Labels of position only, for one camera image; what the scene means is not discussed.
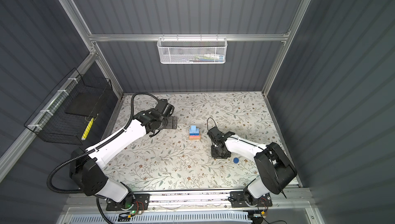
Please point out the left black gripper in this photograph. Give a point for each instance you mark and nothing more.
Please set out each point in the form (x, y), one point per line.
(172, 123)

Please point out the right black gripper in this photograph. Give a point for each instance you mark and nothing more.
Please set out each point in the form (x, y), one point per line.
(214, 155)

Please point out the light blue rectangular block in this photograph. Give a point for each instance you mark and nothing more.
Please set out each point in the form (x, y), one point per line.
(195, 134)

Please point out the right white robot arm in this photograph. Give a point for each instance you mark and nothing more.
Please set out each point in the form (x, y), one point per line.
(274, 167)

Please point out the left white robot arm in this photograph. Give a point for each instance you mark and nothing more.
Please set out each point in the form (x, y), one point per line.
(87, 172)

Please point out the yellow marker pen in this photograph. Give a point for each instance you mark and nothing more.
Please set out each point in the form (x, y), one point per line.
(87, 129)

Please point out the black pad in basket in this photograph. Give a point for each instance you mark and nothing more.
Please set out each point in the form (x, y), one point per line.
(86, 105)

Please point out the markers in white basket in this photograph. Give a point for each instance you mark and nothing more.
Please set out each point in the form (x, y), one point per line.
(206, 58)

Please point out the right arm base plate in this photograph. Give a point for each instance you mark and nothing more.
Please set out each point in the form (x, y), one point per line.
(240, 199)

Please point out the white wire basket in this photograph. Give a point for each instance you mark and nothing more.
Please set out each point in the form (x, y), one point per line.
(174, 51)

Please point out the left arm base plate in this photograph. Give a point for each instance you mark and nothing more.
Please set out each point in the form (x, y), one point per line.
(135, 202)

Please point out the black wire basket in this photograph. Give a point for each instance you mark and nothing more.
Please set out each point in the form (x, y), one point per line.
(68, 116)

